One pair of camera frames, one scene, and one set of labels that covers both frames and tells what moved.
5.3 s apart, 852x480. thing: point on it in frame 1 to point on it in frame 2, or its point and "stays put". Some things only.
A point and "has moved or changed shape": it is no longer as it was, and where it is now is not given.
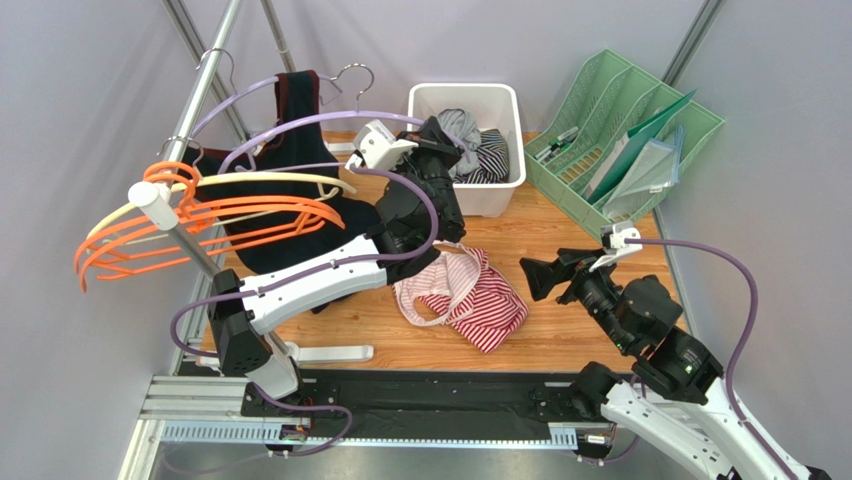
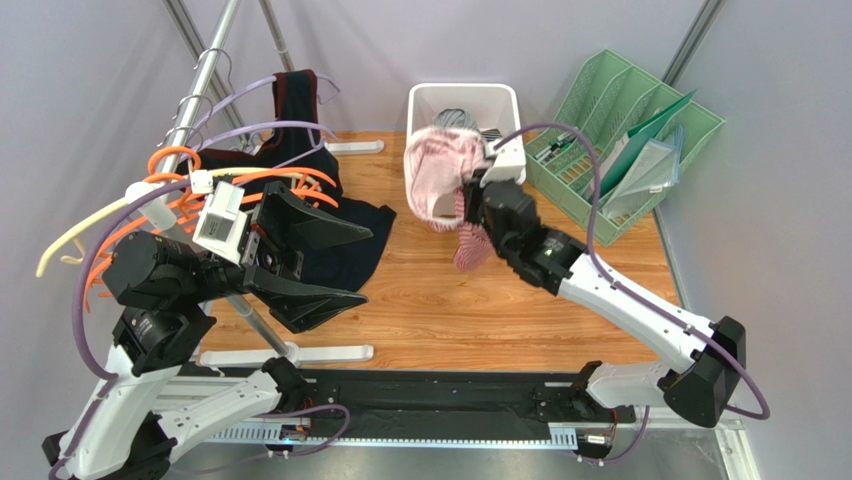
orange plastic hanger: x=315 y=223 has moved or changed shape
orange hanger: x=195 y=208 has moved or changed shape
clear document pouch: x=657 y=167 stays put
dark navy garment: x=283 y=199 stays put
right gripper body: x=572 y=274 to x=475 y=204
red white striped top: x=480 y=303 has moved or changed shape
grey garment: x=457 y=121 stays put
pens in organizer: x=556 y=147 stays put
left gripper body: x=430 y=163 to x=266 y=237
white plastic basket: x=492 y=106 stays put
